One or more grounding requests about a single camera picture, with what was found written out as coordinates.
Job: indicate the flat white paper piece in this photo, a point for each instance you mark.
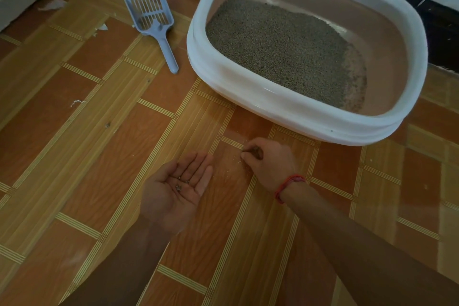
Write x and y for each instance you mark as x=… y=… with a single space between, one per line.
x=53 y=4

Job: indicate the grey plastic litter scoop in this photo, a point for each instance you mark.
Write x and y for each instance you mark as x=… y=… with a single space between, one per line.
x=156 y=29

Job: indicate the person's left hand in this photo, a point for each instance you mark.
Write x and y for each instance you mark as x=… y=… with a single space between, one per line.
x=172 y=205

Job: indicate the white pink cat litter box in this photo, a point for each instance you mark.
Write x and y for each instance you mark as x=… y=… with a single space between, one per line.
x=265 y=97

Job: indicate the torn white paper scrap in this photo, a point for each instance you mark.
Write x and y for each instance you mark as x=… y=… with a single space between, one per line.
x=102 y=26

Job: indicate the litter granules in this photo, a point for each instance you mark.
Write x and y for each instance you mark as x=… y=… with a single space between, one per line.
x=178 y=187

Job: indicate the person's right forearm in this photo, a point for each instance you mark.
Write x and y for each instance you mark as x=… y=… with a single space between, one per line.
x=365 y=259

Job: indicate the person's left forearm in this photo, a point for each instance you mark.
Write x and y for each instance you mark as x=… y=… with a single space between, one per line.
x=122 y=270

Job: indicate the grey cat litter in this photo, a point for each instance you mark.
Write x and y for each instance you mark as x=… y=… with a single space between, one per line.
x=279 y=44

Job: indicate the person's right hand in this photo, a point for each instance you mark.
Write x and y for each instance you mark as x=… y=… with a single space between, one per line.
x=276 y=166

